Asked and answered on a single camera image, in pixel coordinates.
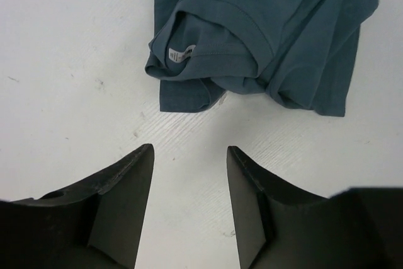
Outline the teal blue t-shirt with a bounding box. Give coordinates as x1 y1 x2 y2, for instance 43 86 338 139
145 0 379 117

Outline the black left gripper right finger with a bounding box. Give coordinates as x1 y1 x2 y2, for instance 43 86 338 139
227 146 402 268

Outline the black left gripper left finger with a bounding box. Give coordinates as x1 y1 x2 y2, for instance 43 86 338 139
1 144 154 268

